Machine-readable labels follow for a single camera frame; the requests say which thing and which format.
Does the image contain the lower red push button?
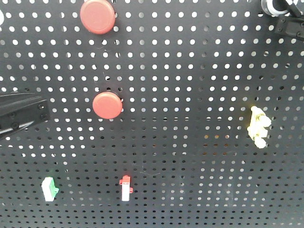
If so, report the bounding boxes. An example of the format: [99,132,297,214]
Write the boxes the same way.
[92,92,123,119]

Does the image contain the red white contact block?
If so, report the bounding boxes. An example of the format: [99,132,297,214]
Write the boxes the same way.
[119,175,133,202]

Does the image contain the green white contact block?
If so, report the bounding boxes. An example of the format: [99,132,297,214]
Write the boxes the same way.
[41,177,59,202]

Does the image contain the yellow white contact block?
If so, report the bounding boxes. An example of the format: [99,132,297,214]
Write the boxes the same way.
[247,106,271,149]

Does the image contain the black rotary selector switch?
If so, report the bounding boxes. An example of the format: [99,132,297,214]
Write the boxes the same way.
[261,0,298,17]

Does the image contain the black perforated pegboard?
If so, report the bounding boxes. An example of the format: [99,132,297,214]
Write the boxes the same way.
[0,0,304,228]

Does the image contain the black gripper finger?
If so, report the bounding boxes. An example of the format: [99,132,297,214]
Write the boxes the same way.
[275,0,304,40]
[0,92,50,139]

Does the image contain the large upper red button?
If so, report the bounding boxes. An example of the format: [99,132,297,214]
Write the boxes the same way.
[80,0,115,35]

